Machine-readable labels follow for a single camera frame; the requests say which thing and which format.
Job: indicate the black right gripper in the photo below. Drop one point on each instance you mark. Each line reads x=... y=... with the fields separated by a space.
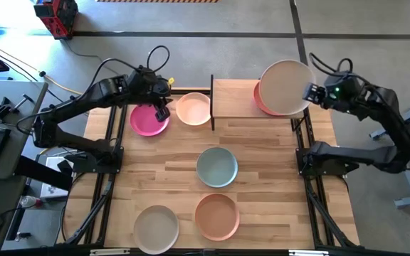
x=344 y=90

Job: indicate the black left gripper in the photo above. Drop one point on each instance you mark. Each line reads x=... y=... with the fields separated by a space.
x=157 y=90

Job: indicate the magenta plate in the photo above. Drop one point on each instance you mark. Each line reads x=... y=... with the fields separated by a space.
x=142 y=122

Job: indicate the pale peach plate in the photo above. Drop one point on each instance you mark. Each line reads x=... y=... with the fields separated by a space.
x=192 y=110

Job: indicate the beige plate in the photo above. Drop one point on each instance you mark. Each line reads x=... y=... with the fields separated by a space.
x=283 y=87

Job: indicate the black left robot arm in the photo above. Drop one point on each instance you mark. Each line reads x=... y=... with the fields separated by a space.
x=84 y=100

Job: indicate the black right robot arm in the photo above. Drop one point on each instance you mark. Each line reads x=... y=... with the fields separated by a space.
x=390 y=113

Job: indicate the wooden shelf with black legs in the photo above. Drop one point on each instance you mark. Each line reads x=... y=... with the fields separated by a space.
x=233 y=97

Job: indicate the small yellow tag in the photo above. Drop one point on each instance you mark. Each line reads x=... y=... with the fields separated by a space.
x=171 y=81

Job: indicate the orange plate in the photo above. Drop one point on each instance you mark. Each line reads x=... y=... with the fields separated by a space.
x=217 y=217

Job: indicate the light grey plate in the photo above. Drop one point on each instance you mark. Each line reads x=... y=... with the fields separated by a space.
x=156 y=230

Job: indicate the white box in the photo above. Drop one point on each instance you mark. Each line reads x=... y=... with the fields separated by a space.
x=53 y=192

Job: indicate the red and black toolbox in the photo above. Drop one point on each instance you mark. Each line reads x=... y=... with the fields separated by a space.
x=57 y=16

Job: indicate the grey desk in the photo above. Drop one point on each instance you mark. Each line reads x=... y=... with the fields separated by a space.
x=18 y=142

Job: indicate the clear plastic bottle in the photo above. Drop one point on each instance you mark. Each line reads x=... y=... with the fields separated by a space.
x=28 y=201

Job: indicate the silver frame bracket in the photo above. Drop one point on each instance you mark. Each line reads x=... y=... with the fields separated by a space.
x=110 y=252
x=308 y=253

